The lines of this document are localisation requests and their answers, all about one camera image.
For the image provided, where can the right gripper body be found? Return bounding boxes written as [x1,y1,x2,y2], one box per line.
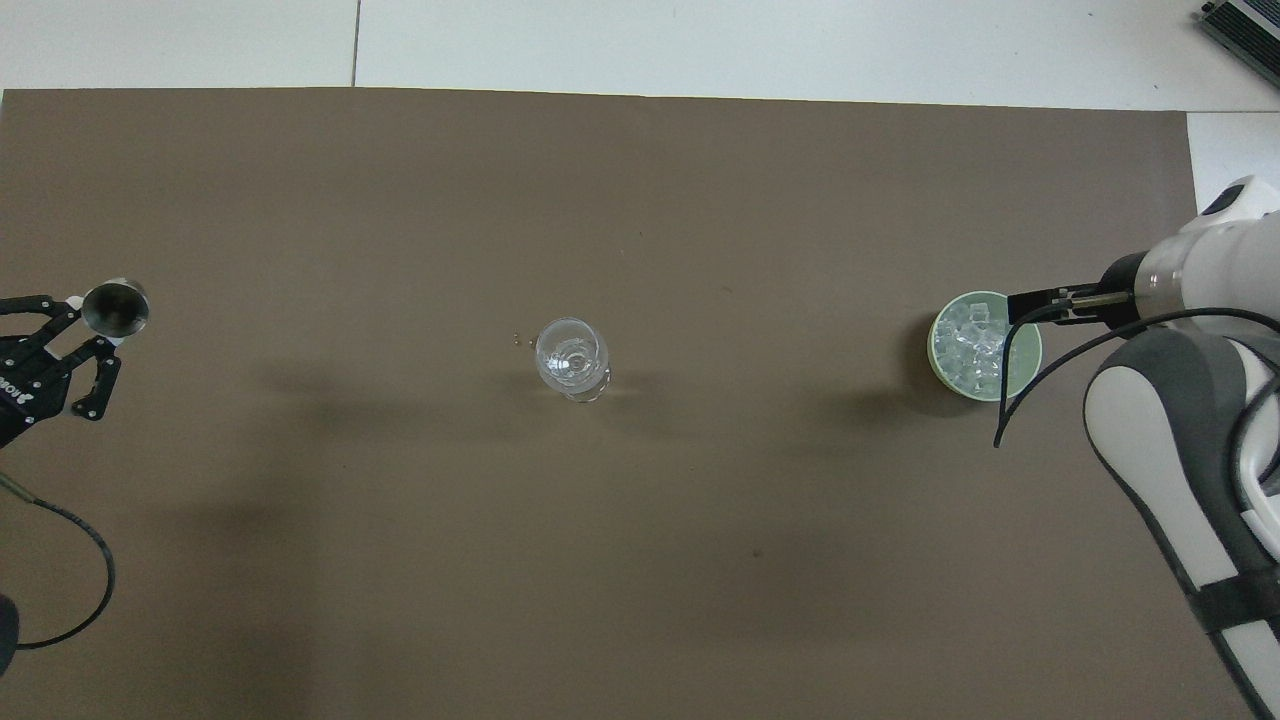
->
[1068,251,1149,330]

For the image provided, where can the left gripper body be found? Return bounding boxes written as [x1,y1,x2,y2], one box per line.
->
[0,336,53,449]

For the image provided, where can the green bowl of ice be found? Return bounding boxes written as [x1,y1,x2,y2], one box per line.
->
[928,290,1044,403]

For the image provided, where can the pile of clear ice cubes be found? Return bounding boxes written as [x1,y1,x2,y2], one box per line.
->
[934,300,1007,389]

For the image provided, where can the clear wine glass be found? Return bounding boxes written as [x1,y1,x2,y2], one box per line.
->
[534,317,613,404]

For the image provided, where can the small silver metal cup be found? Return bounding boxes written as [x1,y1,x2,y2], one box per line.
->
[80,279,151,339]

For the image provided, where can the grey ribbed metal device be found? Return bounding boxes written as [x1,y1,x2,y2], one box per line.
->
[1199,0,1280,62]

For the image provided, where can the black cable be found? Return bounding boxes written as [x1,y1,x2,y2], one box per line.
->
[0,470,118,651]
[993,300,1280,449]

